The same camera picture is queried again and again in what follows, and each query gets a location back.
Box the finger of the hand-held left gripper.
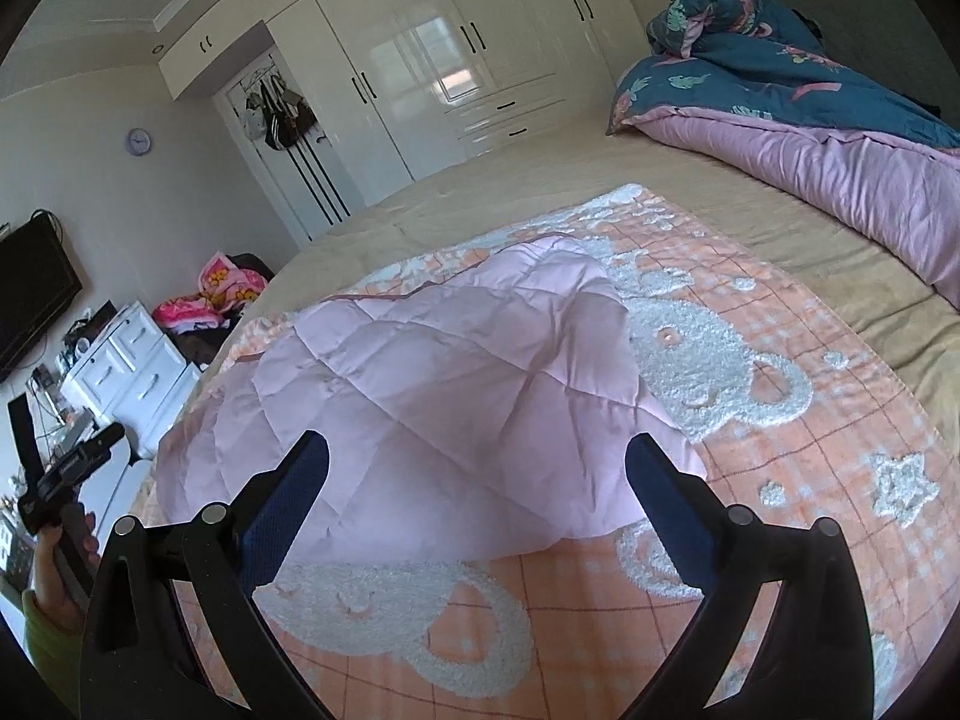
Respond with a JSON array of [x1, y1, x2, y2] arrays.
[[7, 393, 40, 492], [86, 423, 127, 462]]

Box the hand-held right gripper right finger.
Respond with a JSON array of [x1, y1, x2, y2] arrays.
[[624, 431, 875, 720]]

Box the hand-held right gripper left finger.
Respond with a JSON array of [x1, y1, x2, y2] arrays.
[[79, 431, 353, 720]]

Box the pink quilted jacket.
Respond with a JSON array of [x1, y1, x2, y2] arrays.
[[154, 235, 710, 567]]

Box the person's left forearm green sleeve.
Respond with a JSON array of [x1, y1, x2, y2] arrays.
[[20, 589, 85, 717]]

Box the dark brown clothes pile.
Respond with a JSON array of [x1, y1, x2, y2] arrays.
[[176, 319, 230, 372]]

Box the person's left hand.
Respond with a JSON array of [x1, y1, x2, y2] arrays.
[[30, 510, 102, 632]]

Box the white drawer dresser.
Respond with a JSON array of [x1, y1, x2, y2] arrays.
[[60, 302, 205, 460]]

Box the orange bear print blanket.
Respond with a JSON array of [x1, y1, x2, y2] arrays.
[[139, 181, 960, 720]]

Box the black flat television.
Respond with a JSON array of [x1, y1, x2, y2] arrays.
[[0, 211, 83, 385]]

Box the pink floral cloth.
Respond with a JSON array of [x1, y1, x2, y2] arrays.
[[152, 253, 269, 331]]

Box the white door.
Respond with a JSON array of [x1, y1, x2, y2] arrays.
[[212, 41, 355, 242]]

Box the bed with beige sheet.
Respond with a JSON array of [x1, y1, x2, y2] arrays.
[[131, 109, 960, 720]]

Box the hanging bags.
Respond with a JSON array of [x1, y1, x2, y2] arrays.
[[241, 73, 317, 151]]

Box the teal floral pink duvet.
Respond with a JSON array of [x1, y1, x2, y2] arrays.
[[606, 0, 960, 308]]

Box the white glossy wardrobe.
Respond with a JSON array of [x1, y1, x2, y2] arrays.
[[154, 0, 676, 185]]

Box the grey headboard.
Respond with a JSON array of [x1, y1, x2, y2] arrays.
[[666, 0, 960, 132]]

